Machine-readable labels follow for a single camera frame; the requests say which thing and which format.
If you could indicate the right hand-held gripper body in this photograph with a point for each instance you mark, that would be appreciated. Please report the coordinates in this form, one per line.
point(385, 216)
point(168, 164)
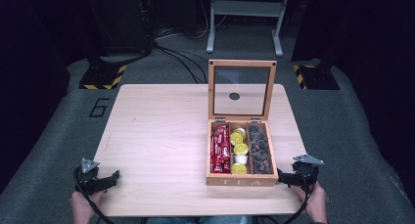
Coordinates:
point(306, 171)

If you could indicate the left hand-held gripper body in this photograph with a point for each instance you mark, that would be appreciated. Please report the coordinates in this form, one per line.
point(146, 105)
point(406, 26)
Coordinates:
point(86, 178)

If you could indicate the wooden tea box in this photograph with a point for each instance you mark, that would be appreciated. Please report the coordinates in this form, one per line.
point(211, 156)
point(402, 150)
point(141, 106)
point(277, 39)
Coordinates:
point(228, 182)

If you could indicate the person's left hand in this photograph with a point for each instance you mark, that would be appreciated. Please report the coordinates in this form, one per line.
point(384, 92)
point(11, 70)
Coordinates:
point(83, 206)

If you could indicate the person's right hand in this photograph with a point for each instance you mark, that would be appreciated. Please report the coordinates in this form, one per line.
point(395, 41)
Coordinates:
point(316, 202)

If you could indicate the pile of dark tea bags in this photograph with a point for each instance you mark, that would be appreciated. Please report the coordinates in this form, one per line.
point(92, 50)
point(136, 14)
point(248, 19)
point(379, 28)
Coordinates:
point(260, 150)

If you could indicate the white capsule cup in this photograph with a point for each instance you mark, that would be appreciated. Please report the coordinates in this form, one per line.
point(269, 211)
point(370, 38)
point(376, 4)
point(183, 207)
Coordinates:
point(241, 158)

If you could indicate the yellow lid capsule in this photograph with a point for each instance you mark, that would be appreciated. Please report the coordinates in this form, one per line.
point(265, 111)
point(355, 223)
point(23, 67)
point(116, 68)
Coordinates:
point(239, 168)
point(236, 139)
point(241, 149)
point(241, 131)

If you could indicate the bundle of red stick packets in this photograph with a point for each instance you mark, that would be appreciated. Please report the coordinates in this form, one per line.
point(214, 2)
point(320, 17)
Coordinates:
point(220, 149)

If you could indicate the black stand base hazard tape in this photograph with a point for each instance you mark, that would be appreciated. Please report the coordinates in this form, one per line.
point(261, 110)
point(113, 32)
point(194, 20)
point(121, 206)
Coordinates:
point(102, 77)
point(314, 77)

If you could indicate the white metal stand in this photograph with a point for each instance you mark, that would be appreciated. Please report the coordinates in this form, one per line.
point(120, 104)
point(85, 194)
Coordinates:
point(244, 8)

